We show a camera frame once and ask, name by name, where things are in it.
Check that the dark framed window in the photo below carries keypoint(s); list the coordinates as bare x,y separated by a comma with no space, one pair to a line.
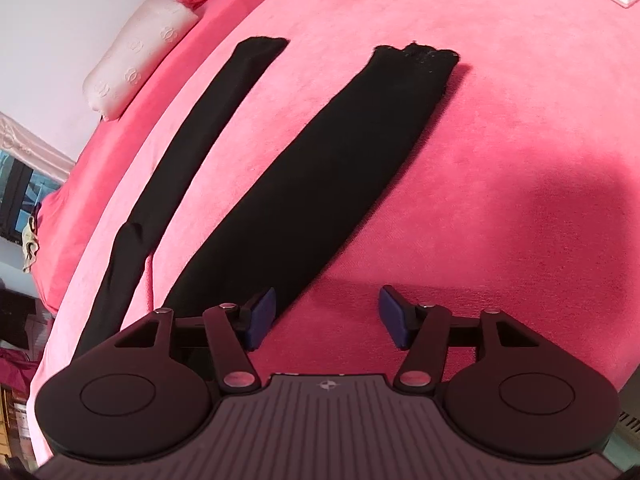
25,195

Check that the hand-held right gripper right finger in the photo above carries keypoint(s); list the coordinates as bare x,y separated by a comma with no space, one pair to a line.
392,317

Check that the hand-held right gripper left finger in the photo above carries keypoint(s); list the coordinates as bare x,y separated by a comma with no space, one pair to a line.
262,317

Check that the white embossed pillow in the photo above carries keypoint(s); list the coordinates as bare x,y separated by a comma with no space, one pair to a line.
135,60

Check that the beige crumpled cloth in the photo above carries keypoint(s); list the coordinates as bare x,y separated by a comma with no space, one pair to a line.
30,250

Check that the dark red jacket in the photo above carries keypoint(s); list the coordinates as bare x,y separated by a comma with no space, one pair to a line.
17,367

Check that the black hanging clothing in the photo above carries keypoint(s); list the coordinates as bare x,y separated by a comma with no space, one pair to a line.
15,320

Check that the pale pink curtain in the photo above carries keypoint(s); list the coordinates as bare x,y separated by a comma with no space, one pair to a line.
30,140

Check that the black pants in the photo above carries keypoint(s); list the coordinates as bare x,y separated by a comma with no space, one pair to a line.
325,170

